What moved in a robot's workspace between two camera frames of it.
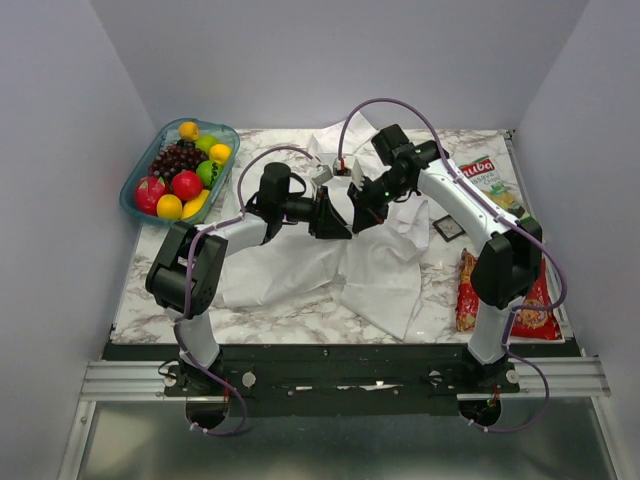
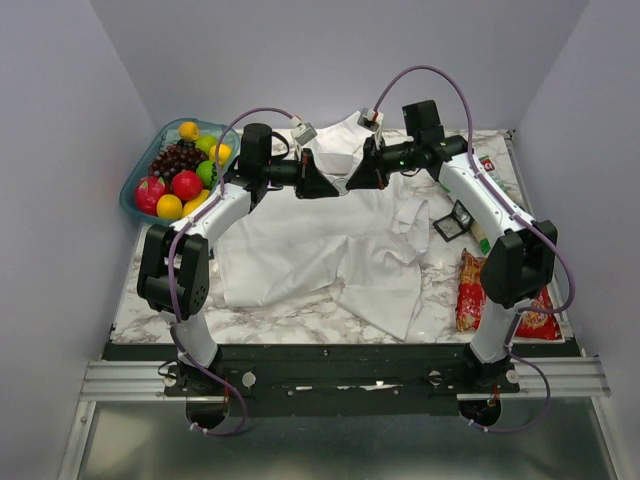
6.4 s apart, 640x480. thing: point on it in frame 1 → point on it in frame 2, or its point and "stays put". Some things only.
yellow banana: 193,206 stays put
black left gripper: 325,222 → 310,181
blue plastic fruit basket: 182,173 stays put
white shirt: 375,271 stays put
